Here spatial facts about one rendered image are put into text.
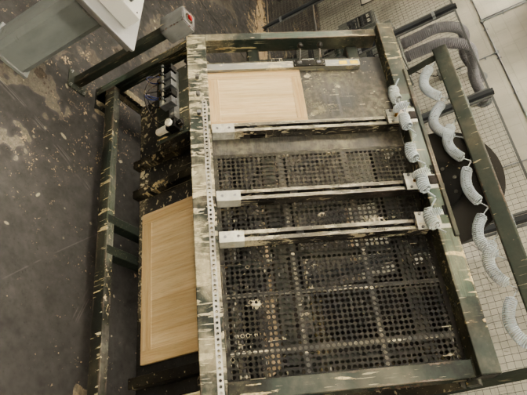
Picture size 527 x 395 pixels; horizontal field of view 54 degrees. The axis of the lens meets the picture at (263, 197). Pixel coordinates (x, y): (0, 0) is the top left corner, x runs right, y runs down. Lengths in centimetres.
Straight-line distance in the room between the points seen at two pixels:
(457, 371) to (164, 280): 156
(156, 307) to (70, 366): 51
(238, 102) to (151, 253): 102
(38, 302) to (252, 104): 158
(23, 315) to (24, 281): 17
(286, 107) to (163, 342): 149
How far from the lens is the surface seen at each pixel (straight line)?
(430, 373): 253
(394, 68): 334
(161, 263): 302
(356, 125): 302
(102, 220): 316
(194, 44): 339
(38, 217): 305
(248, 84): 320
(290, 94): 317
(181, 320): 283
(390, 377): 247
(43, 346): 287
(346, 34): 354
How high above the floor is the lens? 218
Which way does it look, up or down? 23 degrees down
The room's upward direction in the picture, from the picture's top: 69 degrees clockwise
